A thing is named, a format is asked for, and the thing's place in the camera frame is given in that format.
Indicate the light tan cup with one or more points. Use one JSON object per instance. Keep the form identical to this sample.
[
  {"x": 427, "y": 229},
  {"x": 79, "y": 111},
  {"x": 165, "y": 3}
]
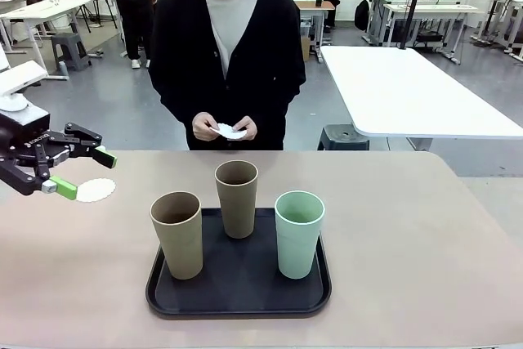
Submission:
[{"x": 180, "y": 242}]

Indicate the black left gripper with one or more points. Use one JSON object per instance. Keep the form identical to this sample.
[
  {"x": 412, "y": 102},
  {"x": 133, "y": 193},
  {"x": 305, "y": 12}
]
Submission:
[{"x": 24, "y": 132}]

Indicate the small grey bottle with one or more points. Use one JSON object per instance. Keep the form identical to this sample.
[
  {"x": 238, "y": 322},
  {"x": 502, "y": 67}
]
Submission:
[{"x": 62, "y": 70}]

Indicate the olive brown cup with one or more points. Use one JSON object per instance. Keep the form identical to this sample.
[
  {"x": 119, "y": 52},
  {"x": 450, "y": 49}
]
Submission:
[{"x": 239, "y": 210}]

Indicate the person right forearm black sleeve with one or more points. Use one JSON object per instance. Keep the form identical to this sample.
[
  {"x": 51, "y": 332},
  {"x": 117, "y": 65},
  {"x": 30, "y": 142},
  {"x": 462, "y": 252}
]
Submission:
[{"x": 171, "y": 99}]

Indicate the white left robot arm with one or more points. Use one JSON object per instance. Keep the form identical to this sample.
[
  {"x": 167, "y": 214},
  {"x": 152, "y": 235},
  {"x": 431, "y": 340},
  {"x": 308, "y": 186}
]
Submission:
[{"x": 20, "y": 77}]

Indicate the dark grey plastic stool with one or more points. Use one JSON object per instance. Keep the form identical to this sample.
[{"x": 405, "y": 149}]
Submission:
[{"x": 343, "y": 138}]

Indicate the black backpack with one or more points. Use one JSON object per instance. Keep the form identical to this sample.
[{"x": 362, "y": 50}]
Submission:
[{"x": 361, "y": 14}]

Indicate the person left hand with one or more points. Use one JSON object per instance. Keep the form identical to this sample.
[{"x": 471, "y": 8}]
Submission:
[{"x": 249, "y": 130}]

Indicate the person right hand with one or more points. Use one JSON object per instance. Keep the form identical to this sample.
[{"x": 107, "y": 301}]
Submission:
[{"x": 204, "y": 126}]

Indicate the grey step stool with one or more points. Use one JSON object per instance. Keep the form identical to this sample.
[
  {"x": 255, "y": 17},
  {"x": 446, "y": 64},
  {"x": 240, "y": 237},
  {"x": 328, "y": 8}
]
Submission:
[{"x": 69, "y": 44}]

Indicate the person in black cardigan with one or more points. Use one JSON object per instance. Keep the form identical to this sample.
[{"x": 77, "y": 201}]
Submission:
[{"x": 184, "y": 38}]

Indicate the brown topped table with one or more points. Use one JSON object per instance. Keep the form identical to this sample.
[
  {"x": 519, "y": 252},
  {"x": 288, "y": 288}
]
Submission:
[{"x": 314, "y": 5}]

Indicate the cardboard box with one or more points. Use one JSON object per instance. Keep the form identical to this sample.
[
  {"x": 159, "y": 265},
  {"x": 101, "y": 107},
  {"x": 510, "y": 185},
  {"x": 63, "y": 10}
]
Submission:
[{"x": 305, "y": 48}]

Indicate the person left forearm black sleeve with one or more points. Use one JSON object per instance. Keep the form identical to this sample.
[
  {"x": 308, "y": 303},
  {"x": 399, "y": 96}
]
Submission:
[{"x": 282, "y": 95}]

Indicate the large white table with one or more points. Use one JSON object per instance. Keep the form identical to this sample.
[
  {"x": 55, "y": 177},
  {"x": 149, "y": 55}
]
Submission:
[{"x": 408, "y": 87}]

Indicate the black plastic tray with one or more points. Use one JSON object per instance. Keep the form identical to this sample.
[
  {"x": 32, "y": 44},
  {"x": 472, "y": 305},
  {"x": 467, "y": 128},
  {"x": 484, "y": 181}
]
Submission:
[{"x": 241, "y": 283}]

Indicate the pale green cup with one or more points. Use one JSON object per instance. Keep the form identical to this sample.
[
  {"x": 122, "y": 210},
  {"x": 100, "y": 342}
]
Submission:
[{"x": 298, "y": 247}]

